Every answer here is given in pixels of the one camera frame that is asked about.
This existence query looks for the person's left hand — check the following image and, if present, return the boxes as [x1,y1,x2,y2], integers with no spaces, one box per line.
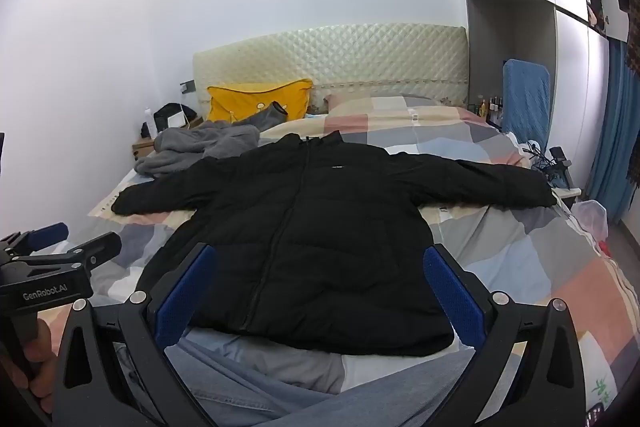
[0,319,67,414]

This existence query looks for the black puffer jacket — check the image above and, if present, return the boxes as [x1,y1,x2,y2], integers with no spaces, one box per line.
[111,131,559,357]

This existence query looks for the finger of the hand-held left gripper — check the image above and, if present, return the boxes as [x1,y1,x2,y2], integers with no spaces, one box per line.
[0,222,70,259]
[20,231,124,280]

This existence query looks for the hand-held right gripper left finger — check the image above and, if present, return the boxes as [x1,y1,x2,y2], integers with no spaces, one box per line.
[52,242,219,427]

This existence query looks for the checked pastel duvet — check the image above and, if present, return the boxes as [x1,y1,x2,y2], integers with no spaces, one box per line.
[87,94,640,427]

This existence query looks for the grey white wardrobe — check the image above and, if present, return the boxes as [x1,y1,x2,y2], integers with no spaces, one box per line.
[446,0,630,208]

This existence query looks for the white plastic bag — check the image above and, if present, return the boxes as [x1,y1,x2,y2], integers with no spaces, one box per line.
[571,199,612,254]

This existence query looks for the pink checked pillow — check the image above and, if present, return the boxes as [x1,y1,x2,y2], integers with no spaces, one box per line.
[324,93,416,112]

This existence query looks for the blue curtain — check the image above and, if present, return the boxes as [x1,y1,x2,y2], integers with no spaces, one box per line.
[584,38,640,224]

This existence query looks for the person's blue jeans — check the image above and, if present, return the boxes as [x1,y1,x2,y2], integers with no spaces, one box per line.
[114,336,553,427]

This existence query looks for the row of small bottles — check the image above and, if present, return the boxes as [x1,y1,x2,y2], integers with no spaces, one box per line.
[474,94,505,128]

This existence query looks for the yellow pillow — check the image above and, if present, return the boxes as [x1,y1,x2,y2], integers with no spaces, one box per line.
[206,79,315,126]

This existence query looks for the cream quilted headboard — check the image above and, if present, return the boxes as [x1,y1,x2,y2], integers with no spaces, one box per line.
[192,23,470,118]

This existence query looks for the grey fleece garment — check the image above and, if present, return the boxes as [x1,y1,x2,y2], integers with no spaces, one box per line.
[135,102,292,180]

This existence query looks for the black tripod device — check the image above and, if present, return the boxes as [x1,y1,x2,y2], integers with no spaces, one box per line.
[529,142,577,194]

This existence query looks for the wooden nightstand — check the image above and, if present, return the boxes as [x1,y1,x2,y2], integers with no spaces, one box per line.
[131,138,162,168]

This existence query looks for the black bag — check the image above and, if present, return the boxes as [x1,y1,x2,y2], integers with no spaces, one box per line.
[151,103,199,131]

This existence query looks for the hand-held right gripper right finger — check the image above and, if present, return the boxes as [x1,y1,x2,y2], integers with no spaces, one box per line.
[419,243,587,427]

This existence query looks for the blue towel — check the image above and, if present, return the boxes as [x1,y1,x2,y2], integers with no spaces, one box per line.
[501,58,551,146]

